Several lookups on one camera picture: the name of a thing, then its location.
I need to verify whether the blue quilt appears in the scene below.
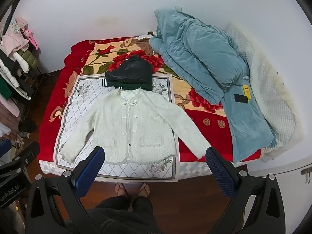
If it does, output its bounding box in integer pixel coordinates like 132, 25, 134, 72
149, 8, 277, 164

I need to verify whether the olive puffer jacket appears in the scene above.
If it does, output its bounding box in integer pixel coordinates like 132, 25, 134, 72
17, 48, 40, 72

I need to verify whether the white puffer jacket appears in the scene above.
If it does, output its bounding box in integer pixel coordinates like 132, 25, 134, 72
0, 51, 30, 89

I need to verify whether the yellow box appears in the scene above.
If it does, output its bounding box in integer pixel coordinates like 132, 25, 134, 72
242, 85, 252, 101

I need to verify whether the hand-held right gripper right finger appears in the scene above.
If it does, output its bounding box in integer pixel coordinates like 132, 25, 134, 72
205, 147, 286, 234

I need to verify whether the light pink garment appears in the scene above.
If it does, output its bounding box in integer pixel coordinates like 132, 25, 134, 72
1, 31, 30, 57

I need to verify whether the person's left foot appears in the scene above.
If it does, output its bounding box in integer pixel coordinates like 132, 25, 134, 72
114, 182, 129, 198

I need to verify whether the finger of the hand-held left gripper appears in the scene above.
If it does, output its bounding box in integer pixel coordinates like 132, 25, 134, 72
11, 141, 41, 173
0, 139, 12, 163

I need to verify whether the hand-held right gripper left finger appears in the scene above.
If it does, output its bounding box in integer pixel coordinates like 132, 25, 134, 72
24, 146, 106, 234

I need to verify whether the person's foot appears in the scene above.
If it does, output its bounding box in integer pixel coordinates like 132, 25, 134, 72
137, 182, 151, 198
114, 182, 129, 198

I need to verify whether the dusty pink garment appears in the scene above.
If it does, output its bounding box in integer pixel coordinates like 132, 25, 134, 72
15, 17, 29, 30

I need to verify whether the red floral blanket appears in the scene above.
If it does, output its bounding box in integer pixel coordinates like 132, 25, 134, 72
39, 36, 262, 176

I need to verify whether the white knit jacket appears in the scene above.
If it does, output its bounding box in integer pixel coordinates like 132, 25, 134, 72
58, 88, 211, 165

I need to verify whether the white grid floral mat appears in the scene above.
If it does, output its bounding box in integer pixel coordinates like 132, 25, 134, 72
53, 74, 181, 183

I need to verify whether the bright pink garment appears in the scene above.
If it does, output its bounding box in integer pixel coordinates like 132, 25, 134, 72
24, 29, 40, 51

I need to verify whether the white cabinet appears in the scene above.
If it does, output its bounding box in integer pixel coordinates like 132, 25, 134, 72
245, 155, 312, 234

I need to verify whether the black leather jacket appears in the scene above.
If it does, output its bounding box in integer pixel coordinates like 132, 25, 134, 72
105, 55, 153, 84

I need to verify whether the dark green striped garment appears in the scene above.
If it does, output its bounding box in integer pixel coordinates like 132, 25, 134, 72
101, 77, 153, 92

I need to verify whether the person's right foot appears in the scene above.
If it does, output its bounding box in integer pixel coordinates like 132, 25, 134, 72
137, 182, 151, 198

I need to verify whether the black phone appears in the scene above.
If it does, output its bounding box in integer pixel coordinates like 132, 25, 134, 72
234, 93, 248, 104

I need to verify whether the white textured bedspread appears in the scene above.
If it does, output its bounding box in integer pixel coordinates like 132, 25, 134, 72
224, 22, 304, 162

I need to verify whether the pastel diamond bedsheet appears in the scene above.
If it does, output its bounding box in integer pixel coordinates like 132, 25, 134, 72
39, 160, 214, 183

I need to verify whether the pale pink cloth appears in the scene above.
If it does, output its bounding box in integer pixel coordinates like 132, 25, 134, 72
0, 95, 20, 118

